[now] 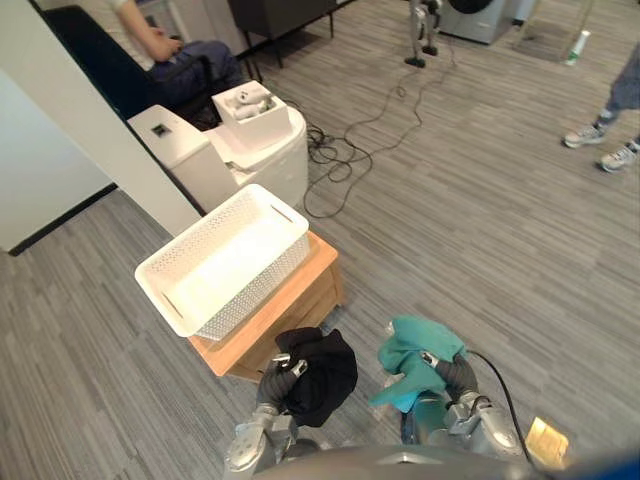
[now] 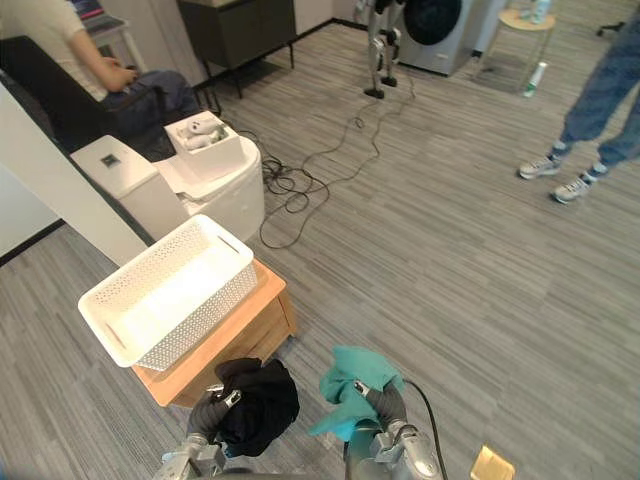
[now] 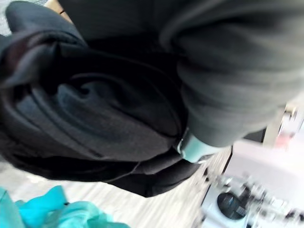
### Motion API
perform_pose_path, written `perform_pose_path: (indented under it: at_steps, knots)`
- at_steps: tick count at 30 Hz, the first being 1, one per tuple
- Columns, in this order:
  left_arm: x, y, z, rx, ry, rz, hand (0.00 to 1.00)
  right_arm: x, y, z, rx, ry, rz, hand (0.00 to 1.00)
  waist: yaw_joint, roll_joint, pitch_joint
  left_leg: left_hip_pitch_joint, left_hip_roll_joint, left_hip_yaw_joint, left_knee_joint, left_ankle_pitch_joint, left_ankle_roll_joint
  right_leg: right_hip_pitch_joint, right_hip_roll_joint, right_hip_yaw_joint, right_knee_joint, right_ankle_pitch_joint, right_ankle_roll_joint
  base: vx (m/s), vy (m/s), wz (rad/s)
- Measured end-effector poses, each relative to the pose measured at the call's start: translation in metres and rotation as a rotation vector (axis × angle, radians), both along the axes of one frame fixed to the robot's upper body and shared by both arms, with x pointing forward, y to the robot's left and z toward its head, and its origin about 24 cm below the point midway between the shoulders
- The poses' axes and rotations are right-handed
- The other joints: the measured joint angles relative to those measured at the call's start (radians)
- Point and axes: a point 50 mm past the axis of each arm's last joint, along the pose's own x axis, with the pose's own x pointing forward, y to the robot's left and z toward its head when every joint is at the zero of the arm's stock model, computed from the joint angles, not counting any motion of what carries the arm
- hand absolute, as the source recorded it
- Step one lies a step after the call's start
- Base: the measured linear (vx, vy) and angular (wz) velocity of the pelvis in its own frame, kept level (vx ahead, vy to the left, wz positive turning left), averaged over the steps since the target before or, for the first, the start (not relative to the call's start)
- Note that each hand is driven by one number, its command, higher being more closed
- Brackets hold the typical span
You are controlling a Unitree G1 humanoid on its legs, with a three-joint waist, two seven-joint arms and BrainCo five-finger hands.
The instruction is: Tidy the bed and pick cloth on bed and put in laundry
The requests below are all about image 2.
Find white perforated laundry basket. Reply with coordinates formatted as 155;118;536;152
77;213;258;372

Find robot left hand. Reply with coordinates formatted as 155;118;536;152
186;382;244;445

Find white open box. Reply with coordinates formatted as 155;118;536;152
163;110;244;184

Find white device in box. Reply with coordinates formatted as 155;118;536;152
180;118;226;150

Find black cloth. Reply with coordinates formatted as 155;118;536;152
214;356;301;458

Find white partition panel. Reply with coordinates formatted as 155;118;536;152
0;79;151;268

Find green white spray bottle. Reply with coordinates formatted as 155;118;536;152
522;60;549;98

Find round wooden stool table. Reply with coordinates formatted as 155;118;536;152
480;7;557;94

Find small wooden block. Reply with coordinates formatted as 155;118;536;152
470;442;516;480

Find wooden side table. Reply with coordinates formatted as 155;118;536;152
130;257;297;409

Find white toilet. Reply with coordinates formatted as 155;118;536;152
69;133;266;247

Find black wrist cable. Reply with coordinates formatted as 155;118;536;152
402;379;451;480

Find silver washing machine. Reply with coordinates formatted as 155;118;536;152
397;0;504;77

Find dark cabinet on legs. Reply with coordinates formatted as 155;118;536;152
176;0;299;99

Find white desk with laptop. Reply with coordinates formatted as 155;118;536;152
69;0;149;74

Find seated person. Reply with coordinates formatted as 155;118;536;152
0;0;202;132

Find silver humanoid robot legs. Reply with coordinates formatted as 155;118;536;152
352;0;407;98

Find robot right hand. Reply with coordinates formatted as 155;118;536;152
352;379;409;433

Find black floor cable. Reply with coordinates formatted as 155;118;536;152
238;74;417;250

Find standing person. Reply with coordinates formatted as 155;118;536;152
517;5;640;205

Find teal cloth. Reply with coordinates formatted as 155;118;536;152
307;344;407;443

